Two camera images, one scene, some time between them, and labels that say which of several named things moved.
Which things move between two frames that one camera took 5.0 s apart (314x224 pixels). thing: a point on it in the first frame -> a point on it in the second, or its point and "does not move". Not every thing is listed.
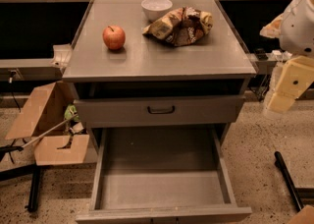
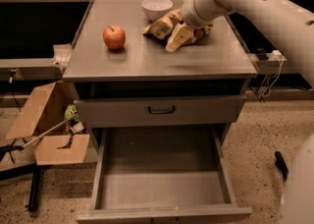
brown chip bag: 181,28 does not move
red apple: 114,37 does not move
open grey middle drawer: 160,175 does not move
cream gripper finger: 297,77 -> 180,35
